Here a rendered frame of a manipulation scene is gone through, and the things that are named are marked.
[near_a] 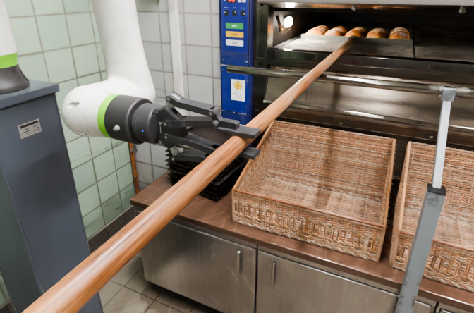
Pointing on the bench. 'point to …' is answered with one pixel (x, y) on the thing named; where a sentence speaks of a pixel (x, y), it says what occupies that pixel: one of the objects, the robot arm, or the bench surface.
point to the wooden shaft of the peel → (161, 211)
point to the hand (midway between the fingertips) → (238, 140)
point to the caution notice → (238, 89)
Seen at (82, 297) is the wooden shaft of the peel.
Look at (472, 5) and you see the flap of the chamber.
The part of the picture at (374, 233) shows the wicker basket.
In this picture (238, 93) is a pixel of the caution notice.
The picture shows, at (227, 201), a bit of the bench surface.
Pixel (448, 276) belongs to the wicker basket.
